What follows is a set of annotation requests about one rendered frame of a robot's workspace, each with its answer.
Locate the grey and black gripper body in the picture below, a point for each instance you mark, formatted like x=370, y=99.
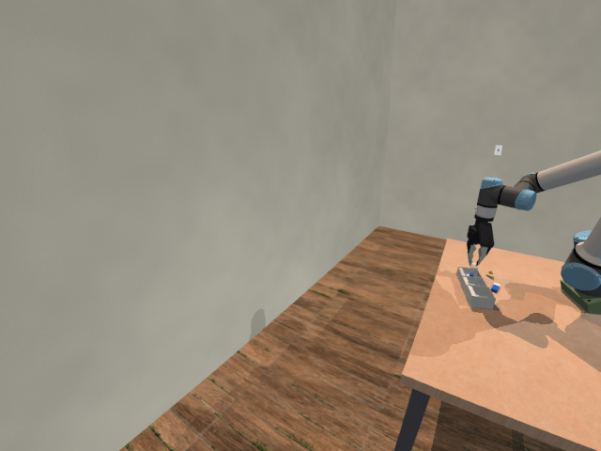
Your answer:
x=474, y=230

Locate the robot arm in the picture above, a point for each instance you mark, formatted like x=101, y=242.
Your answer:
x=582, y=269

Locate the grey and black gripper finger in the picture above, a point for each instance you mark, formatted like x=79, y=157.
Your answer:
x=482, y=253
x=471, y=248

